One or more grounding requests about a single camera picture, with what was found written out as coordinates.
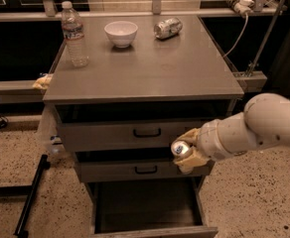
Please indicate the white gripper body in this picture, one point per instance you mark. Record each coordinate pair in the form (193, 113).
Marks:
(209, 140)

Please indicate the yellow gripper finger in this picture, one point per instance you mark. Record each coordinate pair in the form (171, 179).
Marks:
(190, 137)
(188, 159)

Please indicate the redbull can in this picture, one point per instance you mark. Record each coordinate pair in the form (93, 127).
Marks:
(181, 149)

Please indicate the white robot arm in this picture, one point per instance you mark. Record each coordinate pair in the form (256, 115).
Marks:
(263, 123)

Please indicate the bottom grey drawer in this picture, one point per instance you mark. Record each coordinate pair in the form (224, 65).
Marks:
(152, 208)

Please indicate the grey drawer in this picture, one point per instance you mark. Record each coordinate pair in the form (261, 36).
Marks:
(114, 135)
(135, 170)
(152, 208)

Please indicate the grey drawer cabinet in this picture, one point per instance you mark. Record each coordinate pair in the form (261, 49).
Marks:
(183, 77)

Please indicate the middle grey drawer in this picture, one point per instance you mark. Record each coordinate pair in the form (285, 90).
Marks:
(135, 170)

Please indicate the silver soda can lying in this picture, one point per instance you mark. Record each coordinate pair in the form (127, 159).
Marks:
(168, 28)

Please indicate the top grey drawer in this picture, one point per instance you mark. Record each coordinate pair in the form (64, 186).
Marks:
(114, 135)

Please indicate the white ceramic bowl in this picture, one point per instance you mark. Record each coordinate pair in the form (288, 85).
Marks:
(121, 33)

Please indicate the white power strip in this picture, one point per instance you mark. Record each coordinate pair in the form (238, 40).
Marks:
(238, 7)

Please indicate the clear plastic bag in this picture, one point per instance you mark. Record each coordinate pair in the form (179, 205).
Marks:
(48, 135)

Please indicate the black metal floor stand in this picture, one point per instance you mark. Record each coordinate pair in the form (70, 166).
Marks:
(20, 231)

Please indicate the clear plastic water bottle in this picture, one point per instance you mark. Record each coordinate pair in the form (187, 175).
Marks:
(72, 27)

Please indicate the grey metal rail frame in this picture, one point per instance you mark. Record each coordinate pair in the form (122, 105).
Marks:
(18, 16)

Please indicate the yellow sponge on rail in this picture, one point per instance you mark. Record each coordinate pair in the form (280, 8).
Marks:
(43, 82)

